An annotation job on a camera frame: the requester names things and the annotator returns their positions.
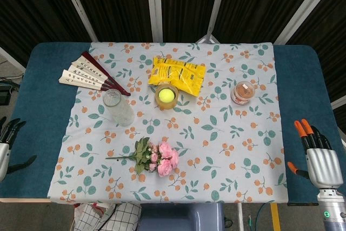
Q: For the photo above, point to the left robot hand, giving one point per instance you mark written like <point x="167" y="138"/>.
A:
<point x="3" y="150"/>

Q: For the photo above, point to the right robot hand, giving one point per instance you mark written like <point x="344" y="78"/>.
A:
<point x="321" y="160"/>

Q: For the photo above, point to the pink rose bouquet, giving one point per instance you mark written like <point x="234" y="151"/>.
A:
<point x="159" y="158"/>

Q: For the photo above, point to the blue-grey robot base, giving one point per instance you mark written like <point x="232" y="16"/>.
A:
<point x="181" y="217"/>

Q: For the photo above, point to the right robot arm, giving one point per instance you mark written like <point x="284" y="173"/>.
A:
<point x="332" y="209"/>

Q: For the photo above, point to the clear glass vase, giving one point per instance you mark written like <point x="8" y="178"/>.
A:
<point x="119" y="108"/>

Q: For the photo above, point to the dark teal table mat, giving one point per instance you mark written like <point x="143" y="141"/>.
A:
<point x="40" y="133"/>

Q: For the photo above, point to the red-labelled plastic jar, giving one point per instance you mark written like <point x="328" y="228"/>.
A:
<point x="243" y="93"/>

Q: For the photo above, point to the folding paper fan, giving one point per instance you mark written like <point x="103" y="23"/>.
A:
<point x="86" y="75"/>

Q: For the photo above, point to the white checked bag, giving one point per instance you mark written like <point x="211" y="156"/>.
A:
<point x="108" y="216"/>

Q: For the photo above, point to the floral patterned tablecloth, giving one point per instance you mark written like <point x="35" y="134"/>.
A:
<point x="173" y="139"/>

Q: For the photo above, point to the yellow snack bag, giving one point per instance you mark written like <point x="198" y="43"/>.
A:
<point x="178" y="75"/>

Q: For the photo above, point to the yellow-green tennis ball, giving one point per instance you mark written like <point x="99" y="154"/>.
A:
<point x="166" y="94"/>

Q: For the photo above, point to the grey metal stand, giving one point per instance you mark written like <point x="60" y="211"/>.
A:
<point x="208" y="32"/>

